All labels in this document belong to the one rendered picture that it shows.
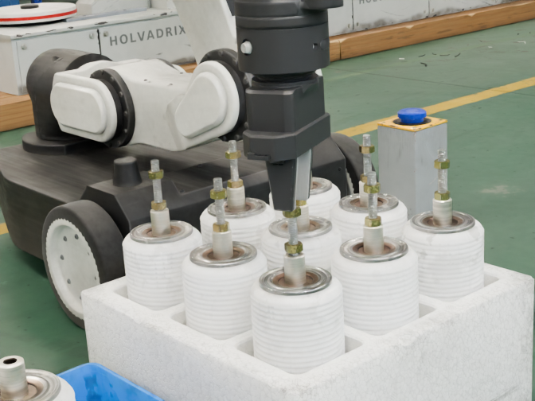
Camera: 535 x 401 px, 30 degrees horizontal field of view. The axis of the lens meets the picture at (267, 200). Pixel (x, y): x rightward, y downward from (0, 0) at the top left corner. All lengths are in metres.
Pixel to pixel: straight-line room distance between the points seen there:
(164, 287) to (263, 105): 0.32
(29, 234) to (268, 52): 0.97
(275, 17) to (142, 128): 0.85
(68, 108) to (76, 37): 1.37
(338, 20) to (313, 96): 2.95
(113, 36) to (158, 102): 1.61
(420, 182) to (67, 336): 0.59
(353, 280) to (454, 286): 0.14
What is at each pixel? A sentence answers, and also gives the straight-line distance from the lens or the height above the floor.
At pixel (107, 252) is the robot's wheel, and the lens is 1.48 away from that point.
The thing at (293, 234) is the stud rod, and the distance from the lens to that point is 1.01.
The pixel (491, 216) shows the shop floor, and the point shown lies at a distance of 2.00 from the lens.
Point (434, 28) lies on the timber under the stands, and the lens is 4.22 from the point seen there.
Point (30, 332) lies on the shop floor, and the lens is 1.61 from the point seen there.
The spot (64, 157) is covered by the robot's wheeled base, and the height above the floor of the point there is 0.17.
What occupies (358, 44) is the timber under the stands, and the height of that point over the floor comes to 0.05.
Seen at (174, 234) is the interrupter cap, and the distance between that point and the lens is 1.19.
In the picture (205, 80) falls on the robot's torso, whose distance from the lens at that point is 1.49.
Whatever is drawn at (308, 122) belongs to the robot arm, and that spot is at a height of 0.42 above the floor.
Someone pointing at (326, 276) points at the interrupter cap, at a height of 0.25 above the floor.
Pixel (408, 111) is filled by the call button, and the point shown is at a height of 0.33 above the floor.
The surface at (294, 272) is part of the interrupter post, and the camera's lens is 1.01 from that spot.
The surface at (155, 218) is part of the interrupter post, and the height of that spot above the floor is 0.27.
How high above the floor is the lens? 0.64
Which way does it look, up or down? 17 degrees down
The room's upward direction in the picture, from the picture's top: 4 degrees counter-clockwise
